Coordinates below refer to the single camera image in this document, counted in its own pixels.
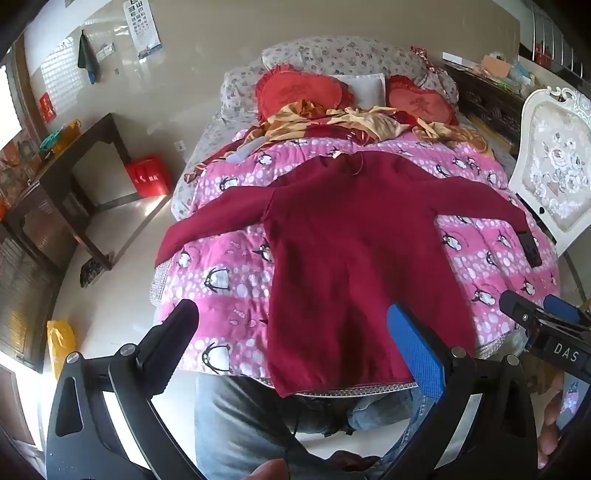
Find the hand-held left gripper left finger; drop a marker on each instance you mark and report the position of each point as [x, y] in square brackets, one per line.
[178, 323]

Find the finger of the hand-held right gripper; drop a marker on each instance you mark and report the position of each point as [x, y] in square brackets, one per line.
[519, 304]
[561, 308]

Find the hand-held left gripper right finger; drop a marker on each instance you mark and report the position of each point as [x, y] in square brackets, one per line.
[413, 346]

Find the dark red sweater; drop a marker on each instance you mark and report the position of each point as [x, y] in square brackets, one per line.
[351, 258]

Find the person's right hand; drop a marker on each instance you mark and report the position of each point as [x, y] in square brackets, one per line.
[550, 415]

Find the person's left hand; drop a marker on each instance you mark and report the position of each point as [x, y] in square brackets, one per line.
[270, 470]

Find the black phone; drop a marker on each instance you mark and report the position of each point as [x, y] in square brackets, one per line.
[529, 249]

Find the pink penguin print blanket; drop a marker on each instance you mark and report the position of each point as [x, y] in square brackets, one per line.
[231, 258]

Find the pair of dark shoes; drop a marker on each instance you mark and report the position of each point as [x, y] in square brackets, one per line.
[92, 273]

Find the yellow plastic bag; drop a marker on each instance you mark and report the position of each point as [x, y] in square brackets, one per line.
[62, 350]

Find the person's blue jeans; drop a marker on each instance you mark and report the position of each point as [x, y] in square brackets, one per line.
[240, 429]

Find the white ornate chair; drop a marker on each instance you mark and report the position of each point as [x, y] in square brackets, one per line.
[554, 161]

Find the red bag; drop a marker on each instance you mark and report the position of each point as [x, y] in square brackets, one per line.
[148, 177]

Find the dark wooden cabinet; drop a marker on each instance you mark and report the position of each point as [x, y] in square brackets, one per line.
[25, 300]

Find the floral bed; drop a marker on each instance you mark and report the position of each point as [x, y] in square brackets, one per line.
[203, 143]

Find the dark wooden desk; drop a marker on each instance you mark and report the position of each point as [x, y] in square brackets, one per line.
[55, 170]

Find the dark wooden nightstand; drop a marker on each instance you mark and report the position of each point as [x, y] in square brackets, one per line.
[489, 106]

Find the yellow paper bag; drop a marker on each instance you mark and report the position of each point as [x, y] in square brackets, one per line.
[68, 136]

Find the beige garment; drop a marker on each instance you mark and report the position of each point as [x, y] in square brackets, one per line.
[383, 123]

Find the red heart pillow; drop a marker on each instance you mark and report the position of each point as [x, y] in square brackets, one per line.
[295, 90]
[418, 101]

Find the yellow and red quilt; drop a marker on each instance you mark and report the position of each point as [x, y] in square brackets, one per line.
[288, 119]

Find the cardboard box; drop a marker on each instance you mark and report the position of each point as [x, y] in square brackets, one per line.
[496, 67]

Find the white pillow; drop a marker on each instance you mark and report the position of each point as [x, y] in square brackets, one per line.
[367, 87]

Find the metal railing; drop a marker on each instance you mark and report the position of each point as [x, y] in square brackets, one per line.
[551, 27]

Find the dark hanging towel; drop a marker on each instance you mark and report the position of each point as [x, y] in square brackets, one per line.
[87, 57]

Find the eye chart poster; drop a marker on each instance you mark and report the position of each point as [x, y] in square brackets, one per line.
[142, 27]

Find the floral pillow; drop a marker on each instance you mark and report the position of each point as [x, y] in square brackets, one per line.
[341, 53]

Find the red wall sticker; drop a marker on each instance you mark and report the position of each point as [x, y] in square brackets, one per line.
[47, 107]

